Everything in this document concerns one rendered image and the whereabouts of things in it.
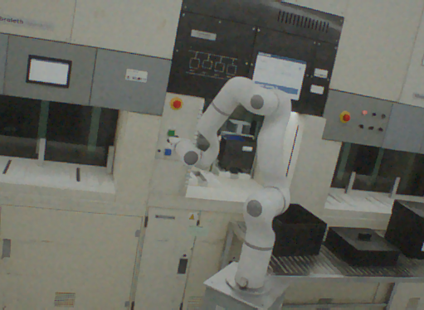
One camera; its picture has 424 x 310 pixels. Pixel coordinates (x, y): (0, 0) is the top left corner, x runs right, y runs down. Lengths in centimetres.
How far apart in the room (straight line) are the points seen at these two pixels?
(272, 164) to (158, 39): 89
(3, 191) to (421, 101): 240
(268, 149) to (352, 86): 107
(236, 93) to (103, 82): 73
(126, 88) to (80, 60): 25
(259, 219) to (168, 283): 109
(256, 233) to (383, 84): 137
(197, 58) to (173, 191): 70
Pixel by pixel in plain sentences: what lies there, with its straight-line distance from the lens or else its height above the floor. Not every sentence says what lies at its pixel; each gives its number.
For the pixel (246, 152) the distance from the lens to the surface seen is 297.
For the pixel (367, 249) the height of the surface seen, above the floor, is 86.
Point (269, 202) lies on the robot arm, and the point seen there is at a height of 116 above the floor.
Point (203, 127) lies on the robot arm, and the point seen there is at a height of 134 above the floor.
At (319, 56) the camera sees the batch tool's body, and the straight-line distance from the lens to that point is 258.
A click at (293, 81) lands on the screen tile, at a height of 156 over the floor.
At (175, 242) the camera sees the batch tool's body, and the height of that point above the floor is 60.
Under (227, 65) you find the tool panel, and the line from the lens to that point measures 238.
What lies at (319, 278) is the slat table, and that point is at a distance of 222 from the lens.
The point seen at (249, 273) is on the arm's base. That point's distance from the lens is 190.
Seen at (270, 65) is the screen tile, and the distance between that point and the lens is 246.
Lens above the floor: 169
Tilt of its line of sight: 14 degrees down
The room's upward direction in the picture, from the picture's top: 11 degrees clockwise
